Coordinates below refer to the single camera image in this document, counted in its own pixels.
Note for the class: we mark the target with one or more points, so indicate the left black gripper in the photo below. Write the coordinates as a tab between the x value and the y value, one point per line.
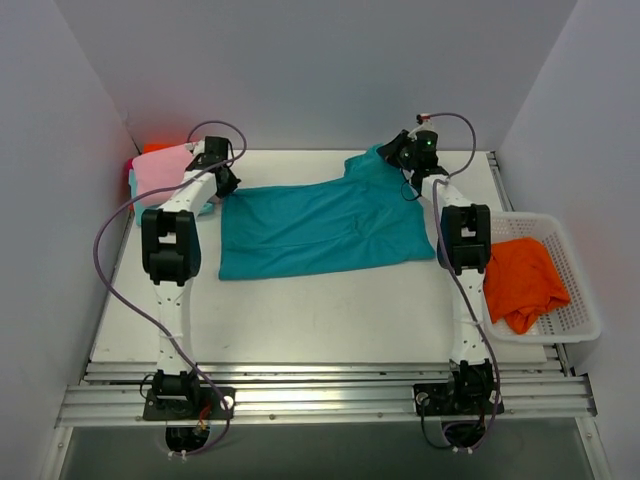
227	181

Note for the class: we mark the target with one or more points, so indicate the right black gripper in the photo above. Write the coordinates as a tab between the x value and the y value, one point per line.
393	147

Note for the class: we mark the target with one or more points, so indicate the teal polo shirt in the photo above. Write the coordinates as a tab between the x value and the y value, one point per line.
358	221

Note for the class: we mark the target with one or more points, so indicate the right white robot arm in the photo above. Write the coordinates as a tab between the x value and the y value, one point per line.
463	249

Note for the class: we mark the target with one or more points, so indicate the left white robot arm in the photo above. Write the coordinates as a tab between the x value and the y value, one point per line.
171	256

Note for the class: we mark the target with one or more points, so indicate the folded pink t shirt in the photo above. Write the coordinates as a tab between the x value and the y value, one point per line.
161	169

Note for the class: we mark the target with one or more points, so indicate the folded light teal t shirt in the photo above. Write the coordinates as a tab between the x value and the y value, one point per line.
137	209

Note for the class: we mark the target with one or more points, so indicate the crumpled orange shirt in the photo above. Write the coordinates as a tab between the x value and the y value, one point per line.
521	284

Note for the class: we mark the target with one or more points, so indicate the white plastic basket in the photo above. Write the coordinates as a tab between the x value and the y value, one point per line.
576	322

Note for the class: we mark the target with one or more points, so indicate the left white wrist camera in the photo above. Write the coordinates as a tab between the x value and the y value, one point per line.
195	148

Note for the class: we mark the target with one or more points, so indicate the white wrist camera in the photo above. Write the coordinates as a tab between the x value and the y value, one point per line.
424	123
195	148

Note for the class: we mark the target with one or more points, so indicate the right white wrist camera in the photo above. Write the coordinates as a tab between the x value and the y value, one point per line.
424	123

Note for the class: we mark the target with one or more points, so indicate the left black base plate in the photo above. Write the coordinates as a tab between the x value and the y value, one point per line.
208	406

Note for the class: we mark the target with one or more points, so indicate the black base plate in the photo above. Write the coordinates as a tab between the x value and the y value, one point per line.
208	406
440	399

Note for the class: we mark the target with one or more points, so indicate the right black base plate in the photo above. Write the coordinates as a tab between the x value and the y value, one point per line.
440	399

